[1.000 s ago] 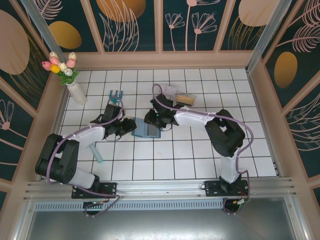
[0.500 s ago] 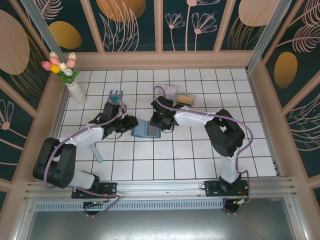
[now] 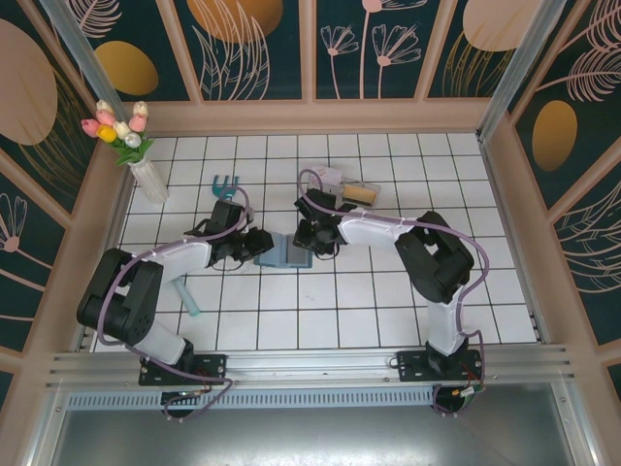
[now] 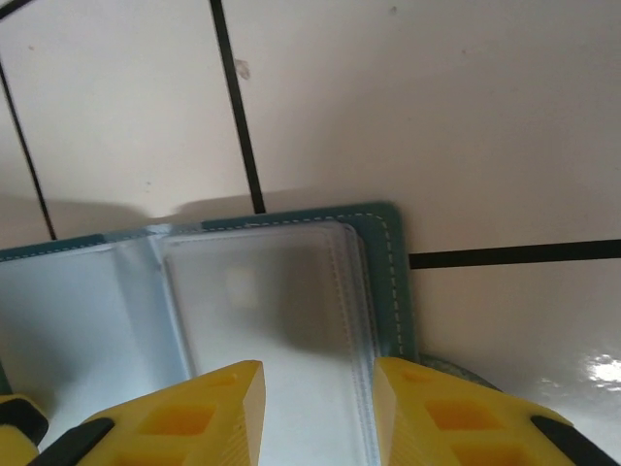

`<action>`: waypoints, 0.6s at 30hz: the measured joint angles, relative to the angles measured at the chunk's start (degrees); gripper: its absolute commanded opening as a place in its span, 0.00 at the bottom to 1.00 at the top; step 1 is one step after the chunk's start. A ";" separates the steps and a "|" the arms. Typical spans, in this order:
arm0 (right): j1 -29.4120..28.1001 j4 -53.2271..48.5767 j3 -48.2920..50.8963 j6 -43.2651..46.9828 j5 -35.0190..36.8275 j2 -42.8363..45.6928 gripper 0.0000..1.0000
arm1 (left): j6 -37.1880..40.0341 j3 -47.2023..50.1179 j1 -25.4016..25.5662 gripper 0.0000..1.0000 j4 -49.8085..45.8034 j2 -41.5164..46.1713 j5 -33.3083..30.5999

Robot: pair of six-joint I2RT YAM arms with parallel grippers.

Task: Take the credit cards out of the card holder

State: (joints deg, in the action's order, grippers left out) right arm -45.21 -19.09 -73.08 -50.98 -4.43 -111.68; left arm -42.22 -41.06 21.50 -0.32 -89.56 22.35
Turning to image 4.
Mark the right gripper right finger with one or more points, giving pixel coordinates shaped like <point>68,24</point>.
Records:
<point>461,422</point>

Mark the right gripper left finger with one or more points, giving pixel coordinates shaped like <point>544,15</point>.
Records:
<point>194,427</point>

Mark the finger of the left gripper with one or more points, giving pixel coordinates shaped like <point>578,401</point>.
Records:
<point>19,422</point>

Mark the teal leather card holder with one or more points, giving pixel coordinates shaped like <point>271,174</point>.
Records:
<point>271,301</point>

